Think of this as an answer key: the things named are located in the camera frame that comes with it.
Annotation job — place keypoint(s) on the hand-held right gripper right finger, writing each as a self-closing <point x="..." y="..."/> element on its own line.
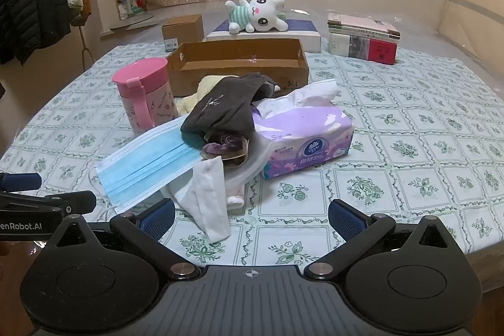
<point x="346" y="220"/>

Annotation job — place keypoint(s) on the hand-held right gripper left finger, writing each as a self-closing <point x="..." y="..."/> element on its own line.
<point x="159" y="220"/>

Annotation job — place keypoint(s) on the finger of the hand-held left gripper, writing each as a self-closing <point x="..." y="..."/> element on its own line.
<point x="21" y="181"/>
<point x="75" y="202"/>

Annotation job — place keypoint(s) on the white face mask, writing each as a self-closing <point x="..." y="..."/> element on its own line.
<point x="208" y="198"/>

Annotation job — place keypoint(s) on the blue face mask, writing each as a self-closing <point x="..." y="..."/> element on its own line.
<point x="145" y="162"/>

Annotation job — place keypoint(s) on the purple tissue pack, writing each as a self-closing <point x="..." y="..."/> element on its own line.
<point x="311" y="131"/>

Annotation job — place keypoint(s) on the yellow towel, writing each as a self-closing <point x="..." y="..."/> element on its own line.
<point x="193" y="96"/>

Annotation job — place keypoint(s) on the dark brown glove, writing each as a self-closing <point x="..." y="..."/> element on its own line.
<point x="224" y="107"/>

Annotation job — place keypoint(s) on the pink lidded cup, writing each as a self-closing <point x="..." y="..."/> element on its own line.
<point x="143" y="84"/>

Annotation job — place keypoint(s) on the green floral tablecloth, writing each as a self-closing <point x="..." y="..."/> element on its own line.
<point x="393" y="123"/>

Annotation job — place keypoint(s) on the gold clothes rack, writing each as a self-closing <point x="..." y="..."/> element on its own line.
<point x="84" y="48"/>

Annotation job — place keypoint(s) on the flat white and blue box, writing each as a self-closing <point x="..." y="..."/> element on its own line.
<point x="307" y="39"/>

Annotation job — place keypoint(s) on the thin white book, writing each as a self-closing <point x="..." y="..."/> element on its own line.
<point x="370" y="33"/>

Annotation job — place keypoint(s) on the small closed cardboard box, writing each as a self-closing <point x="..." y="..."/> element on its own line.
<point x="183" y="31"/>

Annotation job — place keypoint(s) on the pink book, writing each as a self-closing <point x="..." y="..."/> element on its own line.
<point x="362" y="22"/>

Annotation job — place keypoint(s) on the white rabbit plush toy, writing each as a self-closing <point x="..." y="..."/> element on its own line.
<point x="262" y="15"/>

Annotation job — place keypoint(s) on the plastic-covered headboard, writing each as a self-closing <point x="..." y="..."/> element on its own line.
<point x="472" y="17"/>

